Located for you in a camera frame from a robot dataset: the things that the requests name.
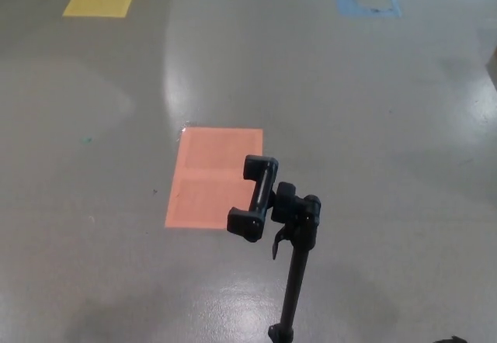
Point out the orange floor marker patch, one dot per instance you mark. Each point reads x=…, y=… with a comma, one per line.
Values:
x=209, y=164

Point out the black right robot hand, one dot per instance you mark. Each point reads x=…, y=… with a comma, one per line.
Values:
x=453, y=340

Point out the black phone stand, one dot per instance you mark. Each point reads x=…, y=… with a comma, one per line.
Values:
x=295, y=273

